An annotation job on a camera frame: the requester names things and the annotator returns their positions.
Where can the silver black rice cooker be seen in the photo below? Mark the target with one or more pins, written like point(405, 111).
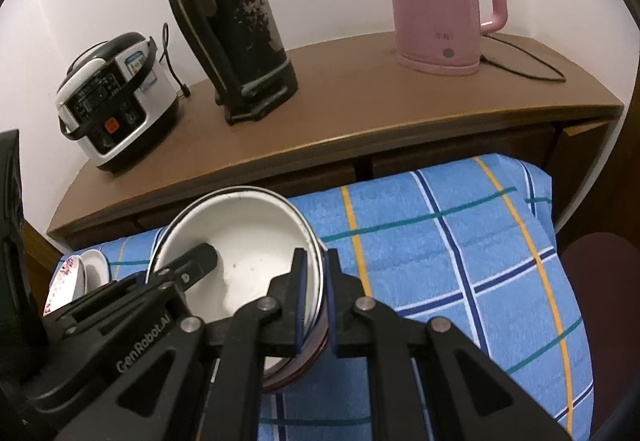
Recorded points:
point(115, 106)

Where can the pink flower white plate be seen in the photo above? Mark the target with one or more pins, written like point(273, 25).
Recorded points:
point(62, 283)

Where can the dark maroon chair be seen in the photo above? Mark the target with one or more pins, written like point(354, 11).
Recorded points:
point(605, 301)

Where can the black thermos flask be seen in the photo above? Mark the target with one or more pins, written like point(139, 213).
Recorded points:
point(235, 31)

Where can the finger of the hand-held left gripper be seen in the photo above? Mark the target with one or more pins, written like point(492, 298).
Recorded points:
point(200, 261)

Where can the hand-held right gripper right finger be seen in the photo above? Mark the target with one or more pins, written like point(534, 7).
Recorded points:
point(332, 301)

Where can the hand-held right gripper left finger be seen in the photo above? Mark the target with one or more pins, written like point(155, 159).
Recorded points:
point(300, 296)

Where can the brown wooden cabinet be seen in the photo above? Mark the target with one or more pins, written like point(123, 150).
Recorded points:
point(375, 106)

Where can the blue plaid cloth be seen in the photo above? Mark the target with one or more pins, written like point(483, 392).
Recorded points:
point(425, 271)

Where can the stainless steel bowl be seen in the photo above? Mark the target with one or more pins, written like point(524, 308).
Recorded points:
point(318, 286)

